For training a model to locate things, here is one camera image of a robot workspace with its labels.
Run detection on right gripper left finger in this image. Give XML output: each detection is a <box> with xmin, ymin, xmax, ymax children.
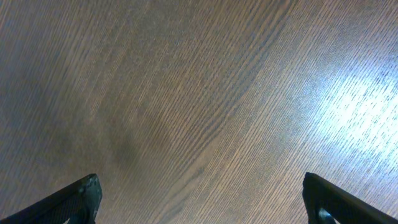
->
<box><xmin>1</xmin><ymin>174</ymin><xmax>103</xmax><ymax>224</ymax></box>

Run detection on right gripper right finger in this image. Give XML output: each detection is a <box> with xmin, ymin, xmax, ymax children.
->
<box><xmin>302</xmin><ymin>172</ymin><xmax>397</xmax><ymax>224</ymax></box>

